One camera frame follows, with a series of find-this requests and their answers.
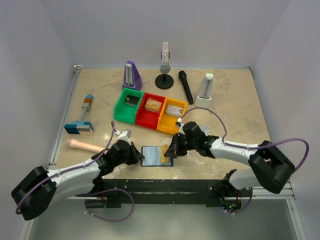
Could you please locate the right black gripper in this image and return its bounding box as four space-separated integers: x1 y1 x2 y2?
164 132 198 157

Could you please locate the orange credit card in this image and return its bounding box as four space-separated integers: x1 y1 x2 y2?
159 144 169 165

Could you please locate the navy blue card holder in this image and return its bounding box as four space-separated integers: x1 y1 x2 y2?
140 144 174 167

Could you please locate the white silver credit card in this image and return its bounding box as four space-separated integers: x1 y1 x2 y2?
201 125 209 135

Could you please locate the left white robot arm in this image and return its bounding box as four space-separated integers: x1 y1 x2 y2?
11 140 145 221

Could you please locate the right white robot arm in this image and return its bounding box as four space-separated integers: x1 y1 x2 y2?
164 121 295 196

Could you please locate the white card stack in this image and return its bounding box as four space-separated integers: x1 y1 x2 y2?
165 104 184 118

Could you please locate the orange card stack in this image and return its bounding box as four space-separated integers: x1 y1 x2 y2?
144 98 162 113

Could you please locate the black card stack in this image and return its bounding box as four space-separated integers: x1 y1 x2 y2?
124 94 141 108

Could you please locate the yellow plastic bin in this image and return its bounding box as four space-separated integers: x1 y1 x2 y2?
156 97 188 134

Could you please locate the red plastic bin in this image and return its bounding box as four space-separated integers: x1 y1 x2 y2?
135 92 166 130

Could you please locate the green plastic bin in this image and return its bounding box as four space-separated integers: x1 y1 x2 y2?
113 88 144 125

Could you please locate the white metronome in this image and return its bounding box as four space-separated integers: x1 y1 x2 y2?
194 73 214 109

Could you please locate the blue toy block hammer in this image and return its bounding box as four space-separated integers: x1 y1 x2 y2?
64 94 94 135

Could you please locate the black round microphone stand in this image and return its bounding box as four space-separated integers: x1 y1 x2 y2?
155 74 174 90

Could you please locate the purple metronome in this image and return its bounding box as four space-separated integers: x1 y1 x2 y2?
122 60 143 91

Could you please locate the black handheld microphone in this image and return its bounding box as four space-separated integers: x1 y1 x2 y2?
178 70 194 105

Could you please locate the glitter microphone on stand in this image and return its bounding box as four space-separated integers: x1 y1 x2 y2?
159 41 171 74

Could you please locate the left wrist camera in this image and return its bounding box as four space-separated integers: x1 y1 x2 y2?
115 129 132 145

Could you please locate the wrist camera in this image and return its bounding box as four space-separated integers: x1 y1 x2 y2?
115 129 132 145
175 118 185 135

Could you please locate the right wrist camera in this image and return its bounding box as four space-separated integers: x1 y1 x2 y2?
175 118 185 135

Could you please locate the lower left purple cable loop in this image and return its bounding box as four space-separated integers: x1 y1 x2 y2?
84 188 135 223

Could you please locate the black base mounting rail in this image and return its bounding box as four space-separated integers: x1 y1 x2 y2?
74 178 253 209

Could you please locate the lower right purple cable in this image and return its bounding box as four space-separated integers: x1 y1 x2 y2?
223 188 253 216

